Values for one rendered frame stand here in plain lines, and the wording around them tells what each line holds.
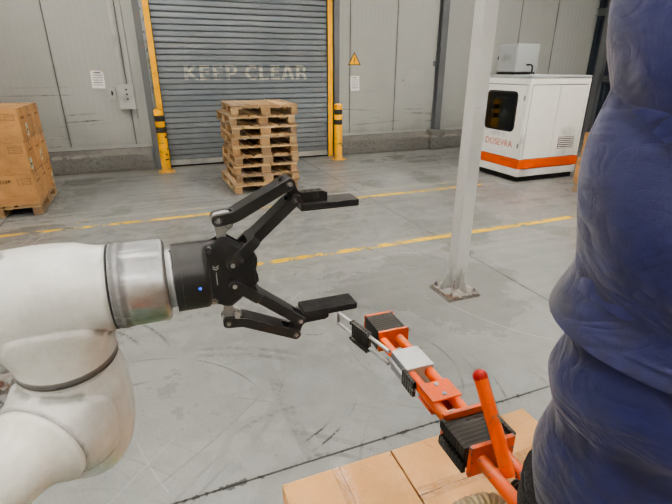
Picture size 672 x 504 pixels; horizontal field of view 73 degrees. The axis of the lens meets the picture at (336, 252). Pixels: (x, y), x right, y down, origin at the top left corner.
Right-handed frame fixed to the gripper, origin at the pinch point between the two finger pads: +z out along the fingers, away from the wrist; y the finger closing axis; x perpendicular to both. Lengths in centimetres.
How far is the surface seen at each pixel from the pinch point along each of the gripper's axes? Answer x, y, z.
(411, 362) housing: -17.4, 33.5, 21.4
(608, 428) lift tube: 28.9, 6.1, 11.7
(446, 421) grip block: -0.2, 32.6, 18.1
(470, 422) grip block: 0.8, 33.3, 22.3
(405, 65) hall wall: -915, -27, 505
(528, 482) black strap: 21.0, 21.5, 13.8
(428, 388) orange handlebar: -9.5, 33.6, 20.5
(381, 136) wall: -906, 124, 447
